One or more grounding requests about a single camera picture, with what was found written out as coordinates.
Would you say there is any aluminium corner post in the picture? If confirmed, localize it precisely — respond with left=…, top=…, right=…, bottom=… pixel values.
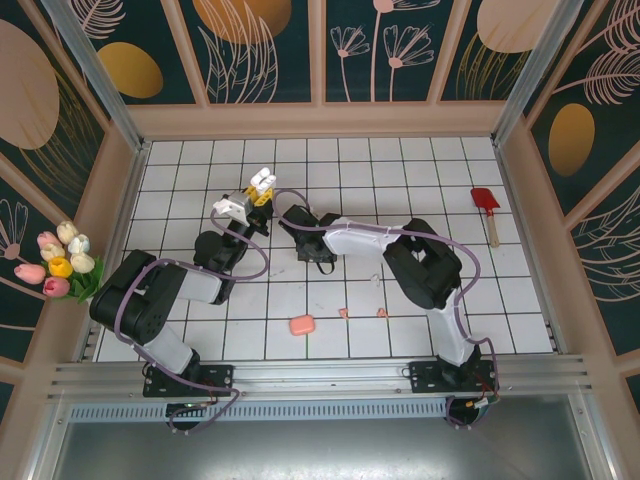
left=39, top=0, right=151, bottom=154
left=492, top=0, right=586, bottom=146

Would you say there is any pink earbud charging case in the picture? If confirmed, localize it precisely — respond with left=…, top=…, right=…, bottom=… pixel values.
left=289, top=313, right=318, bottom=337

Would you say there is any black round cable port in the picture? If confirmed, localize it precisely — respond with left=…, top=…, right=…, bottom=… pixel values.
left=446, top=395, right=501, bottom=431
left=166, top=402, right=214, bottom=435

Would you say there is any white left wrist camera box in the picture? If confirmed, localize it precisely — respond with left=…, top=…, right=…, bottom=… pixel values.
left=211, top=191, right=252, bottom=222

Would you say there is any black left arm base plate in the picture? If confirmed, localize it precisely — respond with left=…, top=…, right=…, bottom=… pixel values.
left=143, top=363, right=235, bottom=399

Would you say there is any aluminium frame rail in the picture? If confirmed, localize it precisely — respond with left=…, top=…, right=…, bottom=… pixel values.
left=47, top=353, right=596, bottom=402

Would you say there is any white earbud charging case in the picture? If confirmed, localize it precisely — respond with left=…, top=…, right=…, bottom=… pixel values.
left=248, top=168, right=278, bottom=195

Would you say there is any red spatula wooden handle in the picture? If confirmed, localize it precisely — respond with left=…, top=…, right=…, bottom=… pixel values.
left=470, top=187, right=502, bottom=248

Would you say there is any artificial tulip bouquet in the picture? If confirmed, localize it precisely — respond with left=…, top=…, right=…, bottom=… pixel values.
left=13, top=220, right=106, bottom=305

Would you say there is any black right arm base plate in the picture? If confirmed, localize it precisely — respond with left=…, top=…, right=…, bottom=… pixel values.
left=409, top=359, right=501, bottom=395

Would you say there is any grey slotted cable duct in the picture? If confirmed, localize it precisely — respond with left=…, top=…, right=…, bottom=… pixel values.
left=67, top=395, right=451, bottom=424

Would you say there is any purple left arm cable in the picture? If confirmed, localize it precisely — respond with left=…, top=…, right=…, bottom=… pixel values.
left=113, top=207, right=272, bottom=434

